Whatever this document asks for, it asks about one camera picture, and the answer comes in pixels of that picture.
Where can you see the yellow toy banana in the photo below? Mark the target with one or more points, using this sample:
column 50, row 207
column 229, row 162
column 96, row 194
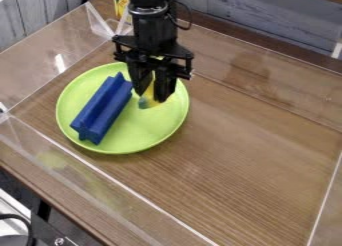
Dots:
column 148, row 100

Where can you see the black metal bracket with bolt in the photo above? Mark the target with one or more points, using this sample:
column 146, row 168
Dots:
column 46, row 234

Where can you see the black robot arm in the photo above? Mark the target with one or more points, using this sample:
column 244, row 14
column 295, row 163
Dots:
column 157, row 59

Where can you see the green round plate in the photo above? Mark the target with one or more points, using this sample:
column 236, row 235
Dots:
column 140, row 128

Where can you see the clear acrylic tray walls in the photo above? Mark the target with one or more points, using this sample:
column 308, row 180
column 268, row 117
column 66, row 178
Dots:
column 239, row 180

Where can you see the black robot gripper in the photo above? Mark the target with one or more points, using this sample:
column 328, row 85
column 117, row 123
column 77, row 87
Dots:
column 152, row 50

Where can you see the yellow labelled tin can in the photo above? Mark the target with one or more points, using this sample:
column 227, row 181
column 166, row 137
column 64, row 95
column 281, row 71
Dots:
column 121, row 5

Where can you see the blue star-shaped block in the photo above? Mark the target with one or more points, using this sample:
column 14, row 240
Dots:
column 104, row 108

